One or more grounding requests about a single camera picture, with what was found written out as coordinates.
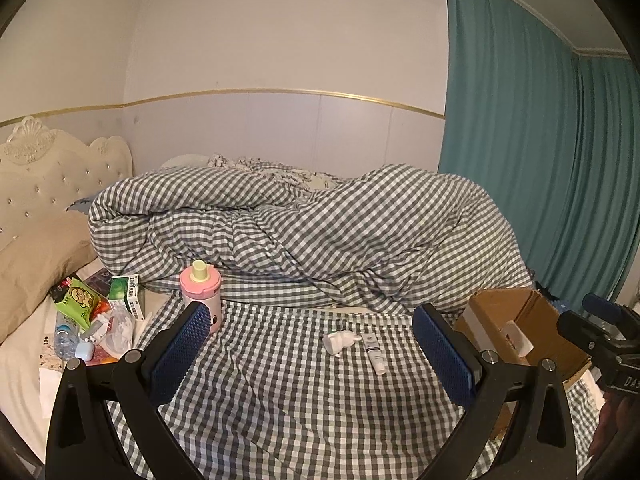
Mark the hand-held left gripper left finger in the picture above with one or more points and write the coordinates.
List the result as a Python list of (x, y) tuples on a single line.
[(180, 355)]

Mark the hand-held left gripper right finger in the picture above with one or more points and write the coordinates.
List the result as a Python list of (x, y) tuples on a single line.
[(445, 360)]

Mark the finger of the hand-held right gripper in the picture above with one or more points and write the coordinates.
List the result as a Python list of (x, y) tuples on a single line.
[(602, 306), (582, 332)]

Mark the cardboard box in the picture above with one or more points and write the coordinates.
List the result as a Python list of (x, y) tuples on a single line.
[(550, 330)]

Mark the person's right hand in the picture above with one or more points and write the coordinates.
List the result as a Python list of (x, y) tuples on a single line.
[(609, 425)]

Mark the dark floral cloth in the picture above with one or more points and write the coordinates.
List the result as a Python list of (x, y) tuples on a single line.
[(544, 291)]

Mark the crumpled clear plastic bag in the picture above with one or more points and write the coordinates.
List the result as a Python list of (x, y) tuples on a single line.
[(119, 332)]

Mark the pink drinking bottle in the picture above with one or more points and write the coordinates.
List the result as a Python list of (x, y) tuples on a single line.
[(205, 290)]

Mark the small white tube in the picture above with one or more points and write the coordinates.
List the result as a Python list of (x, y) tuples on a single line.
[(375, 355)]

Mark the green and white box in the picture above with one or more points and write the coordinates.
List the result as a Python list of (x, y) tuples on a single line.
[(127, 295)]

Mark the blue and white earbud case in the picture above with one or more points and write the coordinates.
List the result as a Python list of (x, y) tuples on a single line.
[(86, 352)]

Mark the dark red packet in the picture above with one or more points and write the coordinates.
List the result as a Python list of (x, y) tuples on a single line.
[(97, 279)]

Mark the small water bottle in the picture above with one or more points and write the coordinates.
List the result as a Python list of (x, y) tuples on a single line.
[(67, 342)]

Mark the green snack packet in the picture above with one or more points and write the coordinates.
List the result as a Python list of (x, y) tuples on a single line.
[(77, 302)]

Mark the grey checked bed sheet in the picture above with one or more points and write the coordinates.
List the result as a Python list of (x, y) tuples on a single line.
[(290, 410)]

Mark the white paper sheet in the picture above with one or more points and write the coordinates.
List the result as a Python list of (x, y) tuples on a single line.
[(50, 390)]

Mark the cream fitted sheet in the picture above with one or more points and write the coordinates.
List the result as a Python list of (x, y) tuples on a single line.
[(25, 385)]

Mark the tan pillow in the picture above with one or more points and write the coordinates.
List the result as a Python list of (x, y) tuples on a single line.
[(40, 270)]

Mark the grey checked duvet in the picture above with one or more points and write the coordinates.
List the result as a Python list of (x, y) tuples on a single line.
[(310, 240)]

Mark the teal curtain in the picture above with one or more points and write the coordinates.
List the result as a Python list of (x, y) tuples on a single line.
[(525, 135)]

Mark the patterned pillow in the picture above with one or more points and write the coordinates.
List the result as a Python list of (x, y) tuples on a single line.
[(270, 172)]

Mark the cream tufted headboard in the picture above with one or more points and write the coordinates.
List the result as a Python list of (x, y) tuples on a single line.
[(60, 180)]

